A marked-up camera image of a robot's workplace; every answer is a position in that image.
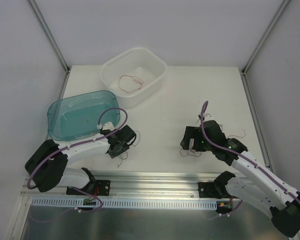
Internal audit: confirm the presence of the thin wire bundle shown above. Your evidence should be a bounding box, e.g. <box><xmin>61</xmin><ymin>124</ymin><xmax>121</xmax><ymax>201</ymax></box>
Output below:
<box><xmin>179</xmin><ymin>113</ymin><xmax>247</xmax><ymax>158</ymax></box>

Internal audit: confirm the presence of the dark thin wire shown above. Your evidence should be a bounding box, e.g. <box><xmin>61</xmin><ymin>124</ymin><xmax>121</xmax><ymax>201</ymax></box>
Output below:
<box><xmin>116</xmin><ymin>129</ymin><xmax>143</xmax><ymax>169</ymax></box>

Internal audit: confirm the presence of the red wire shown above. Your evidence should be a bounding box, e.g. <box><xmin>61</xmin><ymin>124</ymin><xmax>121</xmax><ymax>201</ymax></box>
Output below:
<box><xmin>117</xmin><ymin>74</ymin><xmax>144</xmax><ymax>95</ymax></box>

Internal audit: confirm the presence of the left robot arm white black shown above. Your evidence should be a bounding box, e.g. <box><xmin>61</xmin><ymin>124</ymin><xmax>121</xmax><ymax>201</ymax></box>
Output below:
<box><xmin>24</xmin><ymin>123</ymin><xmax>137</xmax><ymax>196</ymax></box>

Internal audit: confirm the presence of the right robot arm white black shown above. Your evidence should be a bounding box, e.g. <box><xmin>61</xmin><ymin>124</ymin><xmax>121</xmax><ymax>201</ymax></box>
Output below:
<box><xmin>180</xmin><ymin>120</ymin><xmax>300</xmax><ymax>238</ymax></box>

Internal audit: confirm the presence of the teal translucent plastic bin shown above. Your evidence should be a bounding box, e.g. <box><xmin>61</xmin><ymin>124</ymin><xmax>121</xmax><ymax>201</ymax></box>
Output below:
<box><xmin>47</xmin><ymin>90</ymin><xmax>120</xmax><ymax>141</ymax></box>

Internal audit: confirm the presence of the white plastic basket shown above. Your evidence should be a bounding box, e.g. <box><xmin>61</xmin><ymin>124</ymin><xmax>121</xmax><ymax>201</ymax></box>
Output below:
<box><xmin>99</xmin><ymin>47</ymin><xmax>168</xmax><ymax>109</ymax></box>

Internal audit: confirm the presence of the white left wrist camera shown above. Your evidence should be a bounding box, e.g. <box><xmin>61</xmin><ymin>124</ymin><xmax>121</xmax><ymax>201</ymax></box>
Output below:
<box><xmin>97</xmin><ymin>121</ymin><xmax>116</xmax><ymax>132</ymax></box>

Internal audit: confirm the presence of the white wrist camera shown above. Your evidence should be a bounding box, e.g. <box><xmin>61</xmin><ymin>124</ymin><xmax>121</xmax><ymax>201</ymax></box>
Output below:
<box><xmin>203</xmin><ymin>113</ymin><xmax>215</xmax><ymax>122</ymax></box>
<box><xmin>97</xmin><ymin>121</ymin><xmax>116</xmax><ymax>132</ymax></box>

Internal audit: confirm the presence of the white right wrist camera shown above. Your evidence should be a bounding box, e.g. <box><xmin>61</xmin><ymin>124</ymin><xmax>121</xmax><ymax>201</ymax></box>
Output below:
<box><xmin>203</xmin><ymin>113</ymin><xmax>215</xmax><ymax>122</ymax></box>

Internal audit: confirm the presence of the aluminium mounting rail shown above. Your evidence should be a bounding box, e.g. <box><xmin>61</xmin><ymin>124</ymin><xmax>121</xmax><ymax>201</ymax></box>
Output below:
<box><xmin>19</xmin><ymin>171</ymin><xmax>241</xmax><ymax>201</ymax></box>

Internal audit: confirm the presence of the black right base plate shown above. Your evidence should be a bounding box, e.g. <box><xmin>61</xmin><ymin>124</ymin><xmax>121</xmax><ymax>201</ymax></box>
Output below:
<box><xmin>197</xmin><ymin>182</ymin><xmax>220</xmax><ymax>199</ymax></box>

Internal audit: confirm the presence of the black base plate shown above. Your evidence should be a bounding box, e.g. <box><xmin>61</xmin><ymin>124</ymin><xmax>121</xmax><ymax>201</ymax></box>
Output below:
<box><xmin>66</xmin><ymin>179</ymin><xmax>111</xmax><ymax>197</ymax></box>
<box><xmin>197</xmin><ymin>182</ymin><xmax>220</xmax><ymax>199</ymax></box>

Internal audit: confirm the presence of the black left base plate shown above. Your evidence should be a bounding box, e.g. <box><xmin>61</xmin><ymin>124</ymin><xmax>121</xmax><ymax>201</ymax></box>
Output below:
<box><xmin>66</xmin><ymin>179</ymin><xmax>111</xmax><ymax>197</ymax></box>

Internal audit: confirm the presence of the right aluminium frame post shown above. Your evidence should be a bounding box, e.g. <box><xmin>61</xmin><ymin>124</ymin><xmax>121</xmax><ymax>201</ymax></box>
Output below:
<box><xmin>241</xmin><ymin>0</ymin><xmax>291</xmax><ymax>76</ymax></box>

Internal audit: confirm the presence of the aluminium frame post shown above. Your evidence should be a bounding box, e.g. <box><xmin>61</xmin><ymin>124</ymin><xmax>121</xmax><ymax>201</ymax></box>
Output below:
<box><xmin>241</xmin><ymin>0</ymin><xmax>291</xmax><ymax>76</ymax></box>
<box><xmin>26</xmin><ymin>0</ymin><xmax>70</xmax><ymax>73</ymax></box>

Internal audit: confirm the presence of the white slotted cable duct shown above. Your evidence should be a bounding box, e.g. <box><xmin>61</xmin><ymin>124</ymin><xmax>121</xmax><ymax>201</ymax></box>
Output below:
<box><xmin>31</xmin><ymin>197</ymin><xmax>217</xmax><ymax>211</ymax></box>

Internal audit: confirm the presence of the left aluminium frame post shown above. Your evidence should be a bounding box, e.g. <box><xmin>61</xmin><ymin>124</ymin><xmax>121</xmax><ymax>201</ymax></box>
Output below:
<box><xmin>26</xmin><ymin>0</ymin><xmax>70</xmax><ymax>73</ymax></box>

